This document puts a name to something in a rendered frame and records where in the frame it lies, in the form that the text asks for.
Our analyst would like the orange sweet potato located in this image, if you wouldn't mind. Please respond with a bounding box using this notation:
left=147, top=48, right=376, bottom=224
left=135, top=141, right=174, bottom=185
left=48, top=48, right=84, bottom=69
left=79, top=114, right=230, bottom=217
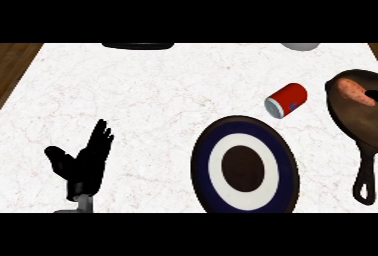
left=335, top=77, right=378, bottom=107

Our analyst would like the blue and white plate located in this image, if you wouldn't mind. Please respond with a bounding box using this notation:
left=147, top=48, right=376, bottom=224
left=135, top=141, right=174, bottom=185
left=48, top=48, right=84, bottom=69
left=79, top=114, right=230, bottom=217
left=190, top=115, right=301, bottom=214

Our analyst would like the grey round object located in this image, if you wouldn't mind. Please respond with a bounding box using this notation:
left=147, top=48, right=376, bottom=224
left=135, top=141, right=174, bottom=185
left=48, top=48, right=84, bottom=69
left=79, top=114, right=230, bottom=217
left=280, top=42, right=321, bottom=52

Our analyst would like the black flat object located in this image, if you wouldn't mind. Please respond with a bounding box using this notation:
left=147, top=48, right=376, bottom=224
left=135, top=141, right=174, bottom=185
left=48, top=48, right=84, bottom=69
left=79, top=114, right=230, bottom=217
left=100, top=42, right=175, bottom=51

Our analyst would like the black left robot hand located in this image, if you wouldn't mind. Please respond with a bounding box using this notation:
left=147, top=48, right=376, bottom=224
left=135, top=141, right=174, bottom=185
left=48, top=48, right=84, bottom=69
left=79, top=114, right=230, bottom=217
left=42, top=118, right=115, bottom=202

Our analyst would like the red can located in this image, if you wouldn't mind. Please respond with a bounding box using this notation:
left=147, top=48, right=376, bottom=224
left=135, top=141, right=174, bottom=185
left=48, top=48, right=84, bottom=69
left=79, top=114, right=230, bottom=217
left=262, top=82, right=308, bottom=120

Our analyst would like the dark cast iron pan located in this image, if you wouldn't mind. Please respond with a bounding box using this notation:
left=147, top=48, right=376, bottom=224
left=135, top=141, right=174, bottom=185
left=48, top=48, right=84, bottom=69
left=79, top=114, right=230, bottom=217
left=323, top=68, right=378, bottom=206

